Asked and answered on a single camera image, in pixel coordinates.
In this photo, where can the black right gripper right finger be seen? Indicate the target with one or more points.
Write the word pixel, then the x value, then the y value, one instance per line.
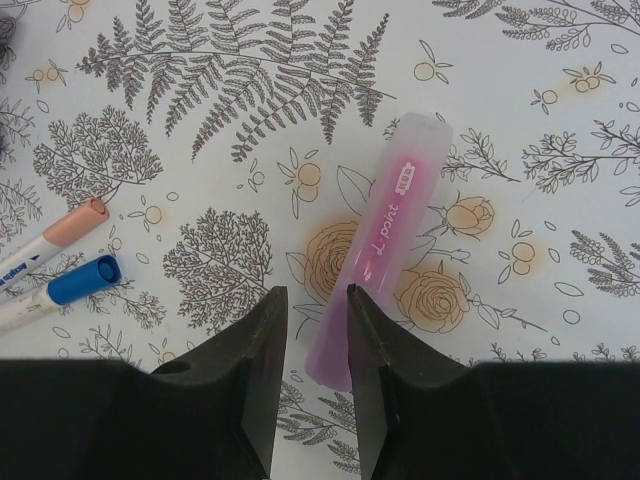
pixel 421 415

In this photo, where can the blue cap white marker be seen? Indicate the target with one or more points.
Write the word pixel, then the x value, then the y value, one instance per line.
pixel 88 279

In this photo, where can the floral patterned table mat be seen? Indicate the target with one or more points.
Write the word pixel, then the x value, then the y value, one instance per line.
pixel 234 144

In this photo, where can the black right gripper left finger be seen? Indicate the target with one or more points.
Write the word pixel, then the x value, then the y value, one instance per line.
pixel 208 414

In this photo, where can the peach cap white marker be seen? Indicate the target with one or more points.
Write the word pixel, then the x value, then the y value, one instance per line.
pixel 54 239

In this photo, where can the light pink highlighter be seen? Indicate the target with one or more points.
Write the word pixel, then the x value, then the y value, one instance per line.
pixel 409 169

